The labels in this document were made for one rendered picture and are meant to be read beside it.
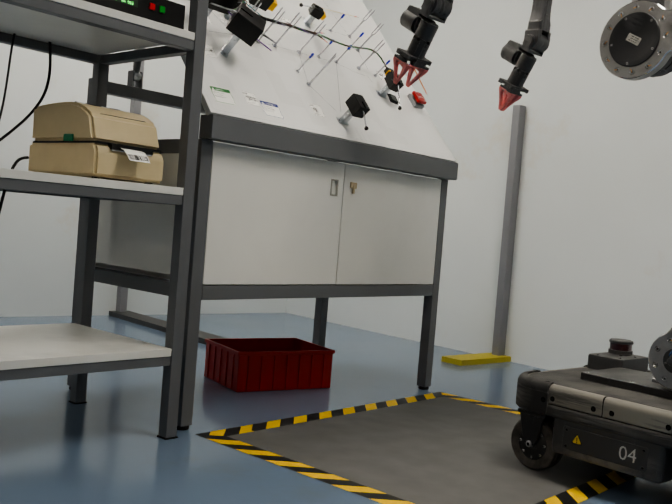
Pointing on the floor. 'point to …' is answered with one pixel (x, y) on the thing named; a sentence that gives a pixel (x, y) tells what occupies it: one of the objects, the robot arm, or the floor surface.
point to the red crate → (267, 364)
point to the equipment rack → (15, 369)
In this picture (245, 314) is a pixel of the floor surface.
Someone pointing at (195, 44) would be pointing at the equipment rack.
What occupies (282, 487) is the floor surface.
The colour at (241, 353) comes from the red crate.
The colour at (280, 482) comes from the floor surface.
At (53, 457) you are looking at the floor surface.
